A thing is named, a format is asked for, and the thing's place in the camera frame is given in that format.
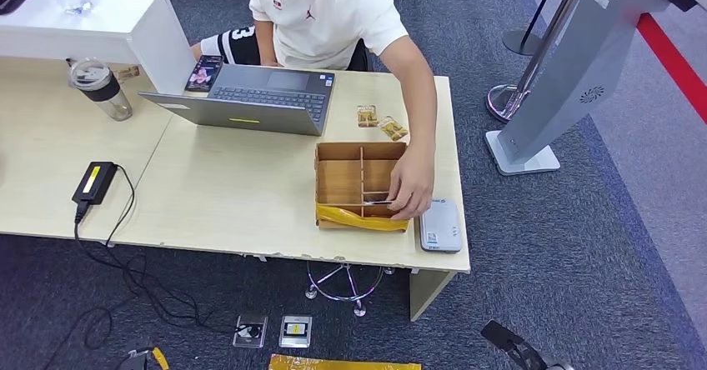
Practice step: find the black stanchion post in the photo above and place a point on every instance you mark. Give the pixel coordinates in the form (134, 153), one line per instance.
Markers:
(522, 42)

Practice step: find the person's right forearm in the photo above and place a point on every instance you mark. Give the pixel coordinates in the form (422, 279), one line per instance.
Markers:
(265, 42)

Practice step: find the open floor socket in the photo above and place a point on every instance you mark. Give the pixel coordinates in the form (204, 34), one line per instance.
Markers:
(251, 331)

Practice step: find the gold patterned card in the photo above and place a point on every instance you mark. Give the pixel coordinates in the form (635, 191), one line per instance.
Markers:
(393, 128)
(367, 115)

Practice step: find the red barrier belt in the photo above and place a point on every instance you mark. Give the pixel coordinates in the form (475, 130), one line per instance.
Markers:
(671, 58)

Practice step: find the white card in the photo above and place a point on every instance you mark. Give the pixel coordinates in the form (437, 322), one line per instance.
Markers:
(377, 202)

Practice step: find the person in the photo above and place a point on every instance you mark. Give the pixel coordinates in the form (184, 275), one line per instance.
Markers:
(331, 14)

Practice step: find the person's right hand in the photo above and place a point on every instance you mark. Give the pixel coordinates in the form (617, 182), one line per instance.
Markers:
(269, 62)

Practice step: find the wooden divided box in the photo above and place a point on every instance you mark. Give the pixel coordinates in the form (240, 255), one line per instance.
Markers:
(338, 182)

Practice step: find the grey white card reader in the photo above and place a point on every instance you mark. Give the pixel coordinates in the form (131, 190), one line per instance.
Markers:
(440, 225)

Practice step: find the white desk riser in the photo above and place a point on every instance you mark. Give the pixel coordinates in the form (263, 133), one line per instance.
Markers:
(110, 25)

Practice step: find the person's left hand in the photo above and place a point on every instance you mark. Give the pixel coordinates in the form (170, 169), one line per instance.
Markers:
(414, 182)

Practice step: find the chrome stool base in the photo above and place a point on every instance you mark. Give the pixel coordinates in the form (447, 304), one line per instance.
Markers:
(345, 296)

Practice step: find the clear tumbler with black band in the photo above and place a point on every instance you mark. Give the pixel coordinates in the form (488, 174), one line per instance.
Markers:
(105, 91)

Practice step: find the closed floor socket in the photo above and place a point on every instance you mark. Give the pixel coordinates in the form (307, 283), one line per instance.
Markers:
(295, 331)

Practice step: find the black power adapter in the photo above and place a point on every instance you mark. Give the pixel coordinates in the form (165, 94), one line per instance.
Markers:
(95, 182)

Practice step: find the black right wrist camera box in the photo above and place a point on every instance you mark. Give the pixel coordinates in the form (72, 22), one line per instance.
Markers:
(500, 334)

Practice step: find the person's left forearm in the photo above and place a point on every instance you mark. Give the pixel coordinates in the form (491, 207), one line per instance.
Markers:
(422, 108)

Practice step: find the yellow wrapped package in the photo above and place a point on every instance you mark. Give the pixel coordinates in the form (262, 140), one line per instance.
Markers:
(342, 363)

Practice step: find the grey kiosk stand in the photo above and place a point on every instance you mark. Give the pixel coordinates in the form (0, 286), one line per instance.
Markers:
(580, 53)

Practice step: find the black phone with pink screen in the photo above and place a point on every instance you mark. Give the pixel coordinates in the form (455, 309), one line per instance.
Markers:
(204, 73)

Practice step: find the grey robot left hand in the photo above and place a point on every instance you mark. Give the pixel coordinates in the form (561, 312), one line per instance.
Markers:
(135, 359)

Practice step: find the chrome stanchion post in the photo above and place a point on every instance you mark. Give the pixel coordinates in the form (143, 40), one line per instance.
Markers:
(507, 102)

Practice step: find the grey laptop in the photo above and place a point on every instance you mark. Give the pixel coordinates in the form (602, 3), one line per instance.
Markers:
(265, 100)

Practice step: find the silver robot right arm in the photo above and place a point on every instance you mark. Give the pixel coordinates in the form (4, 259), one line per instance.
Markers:
(538, 359)

